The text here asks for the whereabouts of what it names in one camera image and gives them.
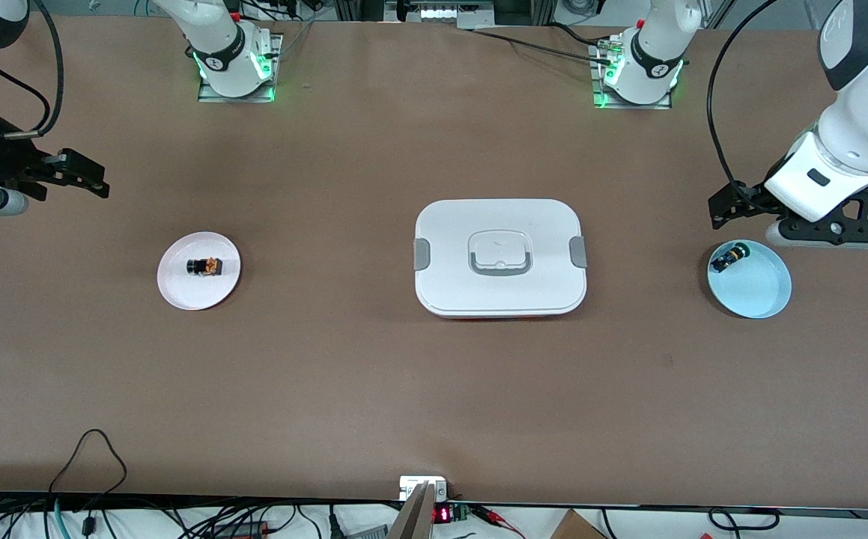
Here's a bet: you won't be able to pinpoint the white lidded box grey clasps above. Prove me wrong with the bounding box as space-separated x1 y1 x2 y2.
413 198 588 320

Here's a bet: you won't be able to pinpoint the light blue round plate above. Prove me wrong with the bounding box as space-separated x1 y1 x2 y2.
707 239 792 320

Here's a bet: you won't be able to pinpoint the pale pink round plate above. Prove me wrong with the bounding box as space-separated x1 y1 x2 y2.
157 231 242 311

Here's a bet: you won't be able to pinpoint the brown cardboard piece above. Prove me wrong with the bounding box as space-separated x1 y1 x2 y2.
549 509 608 539

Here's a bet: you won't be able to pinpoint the small white device block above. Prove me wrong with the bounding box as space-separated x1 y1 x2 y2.
399 476 449 502

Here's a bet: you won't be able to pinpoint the grey slanted bar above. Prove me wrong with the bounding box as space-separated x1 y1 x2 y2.
386 482 437 539

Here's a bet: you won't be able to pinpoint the green push button switch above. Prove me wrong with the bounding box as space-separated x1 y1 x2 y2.
711 242 750 272

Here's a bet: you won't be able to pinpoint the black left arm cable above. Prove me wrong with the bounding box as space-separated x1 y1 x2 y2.
706 0 780 197

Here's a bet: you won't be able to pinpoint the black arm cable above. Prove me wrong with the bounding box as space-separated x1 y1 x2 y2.
706 0 780 197
0 0 65 141

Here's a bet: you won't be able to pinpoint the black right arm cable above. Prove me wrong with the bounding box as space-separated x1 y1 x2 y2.
0 0 65 141

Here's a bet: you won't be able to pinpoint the black cable to base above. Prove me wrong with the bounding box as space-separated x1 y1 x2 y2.
470 27 616 67

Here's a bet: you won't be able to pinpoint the black looped thin cable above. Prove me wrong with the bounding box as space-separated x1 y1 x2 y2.
47 428 128 525

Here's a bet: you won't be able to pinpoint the black coiled cable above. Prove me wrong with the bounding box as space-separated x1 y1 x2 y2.
706 507 780 533

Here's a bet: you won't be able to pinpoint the metal frame equipment with light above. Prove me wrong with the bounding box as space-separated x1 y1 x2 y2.
384 0 496 29

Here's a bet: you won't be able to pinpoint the red clip wires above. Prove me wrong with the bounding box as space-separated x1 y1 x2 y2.
471 505 527 539

